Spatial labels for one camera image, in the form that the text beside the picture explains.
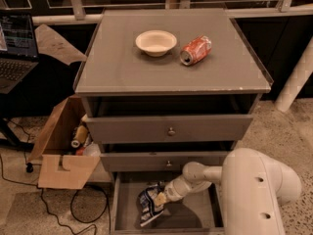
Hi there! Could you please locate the blue chip bag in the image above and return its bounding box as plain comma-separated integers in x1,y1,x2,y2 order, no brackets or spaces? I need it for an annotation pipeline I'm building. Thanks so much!
138,183,164,227

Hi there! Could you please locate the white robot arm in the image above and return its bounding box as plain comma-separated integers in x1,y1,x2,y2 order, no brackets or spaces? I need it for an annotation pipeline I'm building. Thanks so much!
154,148,302,235

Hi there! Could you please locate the grey middle drawer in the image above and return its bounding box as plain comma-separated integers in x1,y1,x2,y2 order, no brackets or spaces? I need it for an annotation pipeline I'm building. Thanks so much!
101,151,228,172

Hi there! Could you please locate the grey drawer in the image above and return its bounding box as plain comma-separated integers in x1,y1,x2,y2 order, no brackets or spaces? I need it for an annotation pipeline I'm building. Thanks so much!
101,151,228,172
86,115,252,144
111,171,223,235

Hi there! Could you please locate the grey bottom drawer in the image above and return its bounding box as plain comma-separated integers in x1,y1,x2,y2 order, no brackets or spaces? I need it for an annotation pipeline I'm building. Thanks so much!
111,171,223,235

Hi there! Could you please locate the grey top drawer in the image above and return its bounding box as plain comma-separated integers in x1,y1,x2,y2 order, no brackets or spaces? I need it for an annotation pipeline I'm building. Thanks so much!
86,115,252,144

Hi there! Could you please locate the grey drawer cabinet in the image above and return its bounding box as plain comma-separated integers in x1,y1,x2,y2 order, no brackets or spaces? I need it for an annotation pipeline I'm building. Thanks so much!
73,8,274,235

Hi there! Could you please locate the yellow bottle in box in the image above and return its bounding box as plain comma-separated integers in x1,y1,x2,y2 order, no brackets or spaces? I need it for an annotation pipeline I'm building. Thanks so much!
70,125,88,148

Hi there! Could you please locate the brown cardboard box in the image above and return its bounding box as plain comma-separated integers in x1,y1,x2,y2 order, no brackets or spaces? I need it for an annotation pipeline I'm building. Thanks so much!
27,96,100,190

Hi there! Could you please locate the red soda can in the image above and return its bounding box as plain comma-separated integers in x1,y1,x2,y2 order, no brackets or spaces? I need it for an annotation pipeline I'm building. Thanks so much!
180,35,212,66

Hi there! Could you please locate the white paper bowl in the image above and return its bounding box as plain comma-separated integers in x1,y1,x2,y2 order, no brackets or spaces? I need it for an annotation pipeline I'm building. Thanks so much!
135,30,177,57

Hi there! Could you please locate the white diagonal pipe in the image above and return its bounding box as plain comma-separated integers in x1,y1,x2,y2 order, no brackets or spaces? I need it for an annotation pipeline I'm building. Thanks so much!
275,37,313,113

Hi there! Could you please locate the black laptop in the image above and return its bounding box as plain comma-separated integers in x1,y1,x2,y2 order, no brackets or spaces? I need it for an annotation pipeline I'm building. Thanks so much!
0,11,39,94

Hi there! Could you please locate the black floor cable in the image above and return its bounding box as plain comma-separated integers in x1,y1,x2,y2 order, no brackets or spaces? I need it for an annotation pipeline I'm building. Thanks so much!
0,119,112,235

